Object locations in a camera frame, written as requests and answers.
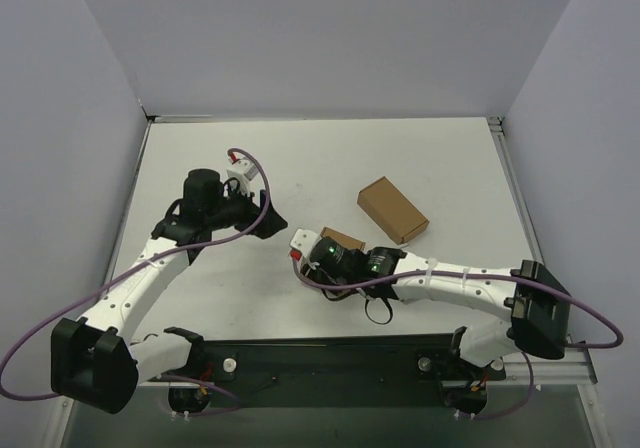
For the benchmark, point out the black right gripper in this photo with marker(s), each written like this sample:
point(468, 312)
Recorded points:
point(310, 266)

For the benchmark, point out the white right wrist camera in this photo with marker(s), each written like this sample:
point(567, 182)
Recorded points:
point(302, 243)

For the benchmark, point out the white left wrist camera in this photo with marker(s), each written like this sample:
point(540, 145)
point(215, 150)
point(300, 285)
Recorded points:
point(240, 172)

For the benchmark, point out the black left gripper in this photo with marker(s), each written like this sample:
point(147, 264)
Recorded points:
point(255, 216)

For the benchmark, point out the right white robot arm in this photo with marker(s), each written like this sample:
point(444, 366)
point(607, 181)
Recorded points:
point(528, 304)

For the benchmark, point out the aluminium frame rail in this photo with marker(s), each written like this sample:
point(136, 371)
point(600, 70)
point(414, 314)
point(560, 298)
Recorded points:
point(517, 246)

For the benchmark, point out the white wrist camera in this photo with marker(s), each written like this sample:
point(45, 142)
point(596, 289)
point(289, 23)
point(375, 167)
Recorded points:
point(240, 172)
point(302, 243)

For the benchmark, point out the folded brown cardboard box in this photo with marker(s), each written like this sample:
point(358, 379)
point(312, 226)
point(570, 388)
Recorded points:
point(392, 211)

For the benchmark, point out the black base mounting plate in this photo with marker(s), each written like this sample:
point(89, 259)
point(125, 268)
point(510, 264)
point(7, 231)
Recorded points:
point(404, 371)

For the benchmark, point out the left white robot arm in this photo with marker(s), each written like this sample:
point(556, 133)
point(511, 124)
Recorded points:
point(94, 359)

